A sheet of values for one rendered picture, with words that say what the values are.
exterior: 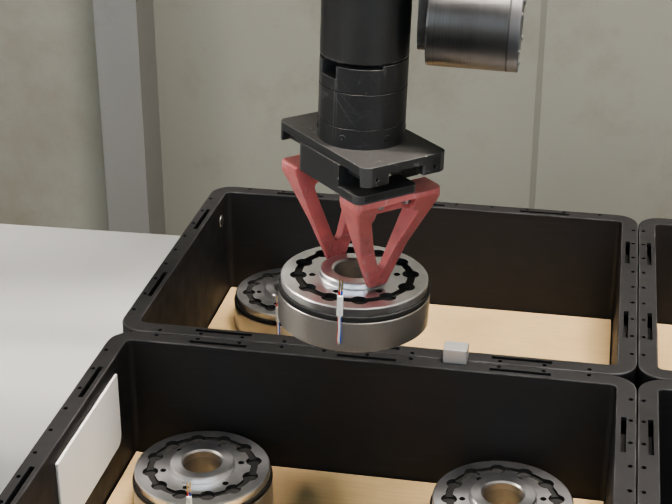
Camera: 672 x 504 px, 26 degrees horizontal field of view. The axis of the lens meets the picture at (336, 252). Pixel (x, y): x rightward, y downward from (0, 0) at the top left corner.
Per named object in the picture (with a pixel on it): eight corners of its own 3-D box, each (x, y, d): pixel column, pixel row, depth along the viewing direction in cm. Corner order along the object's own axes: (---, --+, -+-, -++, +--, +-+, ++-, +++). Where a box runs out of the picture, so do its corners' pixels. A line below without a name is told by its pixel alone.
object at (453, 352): (442, 363, 108) (442, 349, 108) (444, 354, 110) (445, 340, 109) (466, 365, 108) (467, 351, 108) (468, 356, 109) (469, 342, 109)
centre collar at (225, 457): (163, 485, 106) (163, 477, 106) (175, 448, 111) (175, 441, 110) (230, 488, 106) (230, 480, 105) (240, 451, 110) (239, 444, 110)
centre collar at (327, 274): (311, 287, 98) (312, 279, 97) (326, 257, 102) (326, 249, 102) (384, 296, 97) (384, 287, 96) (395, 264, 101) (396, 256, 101)
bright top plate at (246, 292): (224, 316, 131) (224, 310, 131) (250, 269, 140) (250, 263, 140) (334, 326, 130) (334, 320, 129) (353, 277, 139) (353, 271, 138)
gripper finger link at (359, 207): (375, 247, 103) (381, 122, 99) (437, 287, 97) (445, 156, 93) (294, 268, 99) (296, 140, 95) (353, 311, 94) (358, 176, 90)
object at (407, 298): (265, 307, 96) (265, 298, 96) (297, 244, 105) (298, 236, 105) (417, 324, 94) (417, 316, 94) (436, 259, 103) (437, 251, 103)
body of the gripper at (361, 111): (357, 128, 101) (361, 25, 98) (446, 177, 94) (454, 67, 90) (277, 145, 98) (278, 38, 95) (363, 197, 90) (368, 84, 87)
